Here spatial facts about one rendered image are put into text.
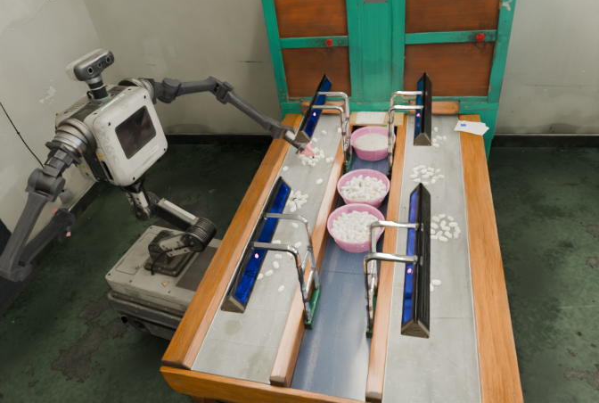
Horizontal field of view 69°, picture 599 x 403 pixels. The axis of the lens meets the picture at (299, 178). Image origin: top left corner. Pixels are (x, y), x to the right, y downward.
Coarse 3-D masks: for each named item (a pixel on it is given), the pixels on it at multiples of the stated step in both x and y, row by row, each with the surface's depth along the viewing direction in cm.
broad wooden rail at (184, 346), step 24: (288, 120) 287; (288, 144) 266; (264, 168) 248; (264, 192) 231; (240, 216) 217; (240, 240) 204; (216, 264) 194; (216, 288) 183; (192, 312) 175; (216, 312) 177; (192, 336) 166; (168, 360) 159; (192, 360) 160
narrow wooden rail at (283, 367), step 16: (352, 128) 271; (336, 160) 244; (336, 176) 233; (336, 192) 227; (320, 208) 215; (320, 224) 206; (320, 240) 197; (320, 256) 195; (288, 320) 166; (304, 320) 171; (288, 336) 161; (288, 352) 156; (272, 368) 152; (288, 368) 152; (272, 384) 150; (288, 384) 153
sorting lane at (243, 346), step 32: (320, 128) 278; (288, 160) 255; (320, 160) 251; (320, 192) 228; (256, 224) 215; (288, 224) 212; (288, 256) 196; (256, 288) 183; (288, 288) 181; (224, 320) 173; (256, 320) 171; (224, 352) 162; (256, 352) 160
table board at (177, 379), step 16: (160, 368) 160; (176, 368) 159; (176, 384) 164; (192, 384) 160; (208, 384) 157; (224, 384) 154; (240, 384) 151; (256, 384) 151; (224, 400) 162; (240, 400) 159; (256, 400) 156; (272, 400) 153; (288, 400) 150; (304, 400) 147; (320, 400) 144; (336, 400) 143; (352, 400) 142
